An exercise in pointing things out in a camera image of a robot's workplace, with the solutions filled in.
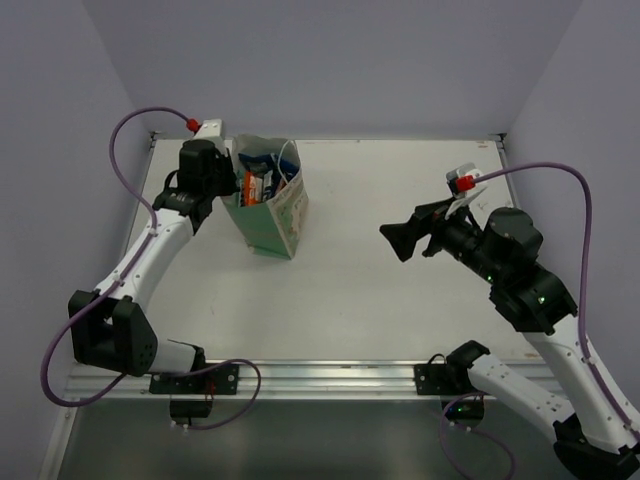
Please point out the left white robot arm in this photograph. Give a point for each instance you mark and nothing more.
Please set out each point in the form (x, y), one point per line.
(111, 329)

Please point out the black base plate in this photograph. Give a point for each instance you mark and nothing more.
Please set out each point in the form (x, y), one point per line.
(438, 379)
(220, 381)

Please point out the blue snack packet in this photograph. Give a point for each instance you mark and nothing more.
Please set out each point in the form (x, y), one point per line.
(272, 169)

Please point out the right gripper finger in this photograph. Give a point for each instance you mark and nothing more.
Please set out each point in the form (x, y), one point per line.
(402, 238)
(427, 216)

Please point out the green printed paper bag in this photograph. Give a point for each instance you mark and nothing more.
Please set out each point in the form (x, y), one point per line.
(272, 228)

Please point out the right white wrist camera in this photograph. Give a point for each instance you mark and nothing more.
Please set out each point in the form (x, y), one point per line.
(462, 185)

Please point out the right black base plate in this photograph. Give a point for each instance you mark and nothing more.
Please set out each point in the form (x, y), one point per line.
(438, 379)

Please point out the orange snack packet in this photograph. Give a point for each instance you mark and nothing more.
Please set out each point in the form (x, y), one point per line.
(252, 189)

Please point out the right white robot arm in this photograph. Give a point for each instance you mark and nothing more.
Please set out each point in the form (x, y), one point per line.
(590, 439)

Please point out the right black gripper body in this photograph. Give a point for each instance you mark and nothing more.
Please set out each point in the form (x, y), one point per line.
(462, 240)

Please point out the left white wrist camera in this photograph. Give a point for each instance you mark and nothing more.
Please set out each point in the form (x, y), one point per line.
(212, 130)

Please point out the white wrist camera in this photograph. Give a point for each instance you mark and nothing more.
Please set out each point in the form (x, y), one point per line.
(212, 130)
(462, 185)

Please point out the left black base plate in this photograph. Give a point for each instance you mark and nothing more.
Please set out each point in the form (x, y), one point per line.
(220, 381)

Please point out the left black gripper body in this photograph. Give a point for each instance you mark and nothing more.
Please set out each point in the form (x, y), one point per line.
(226, 173)

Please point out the aluminium mounting rail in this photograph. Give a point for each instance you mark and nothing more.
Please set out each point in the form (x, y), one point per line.
(299, 380)

